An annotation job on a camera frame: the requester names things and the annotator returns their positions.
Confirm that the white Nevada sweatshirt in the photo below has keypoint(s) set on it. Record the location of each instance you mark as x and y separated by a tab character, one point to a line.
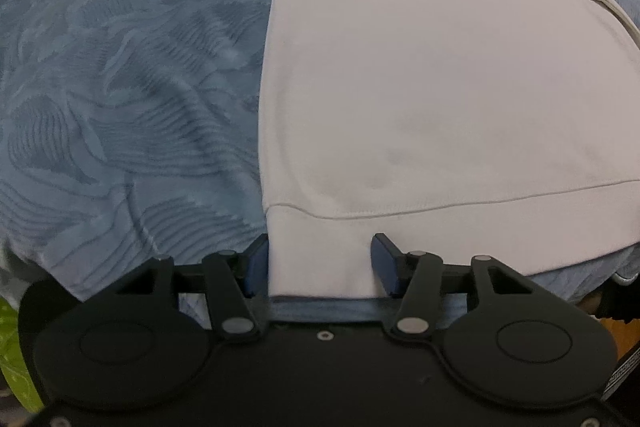
507	128

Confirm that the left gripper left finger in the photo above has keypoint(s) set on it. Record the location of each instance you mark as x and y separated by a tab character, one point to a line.
231	280

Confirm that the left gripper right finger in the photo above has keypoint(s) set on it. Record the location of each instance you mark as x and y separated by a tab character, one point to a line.
413	278

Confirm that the blue patterned bedspread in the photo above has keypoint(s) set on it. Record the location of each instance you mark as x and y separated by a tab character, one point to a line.
128	130

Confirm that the green patterned cloth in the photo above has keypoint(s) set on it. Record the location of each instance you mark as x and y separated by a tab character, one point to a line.
13	365

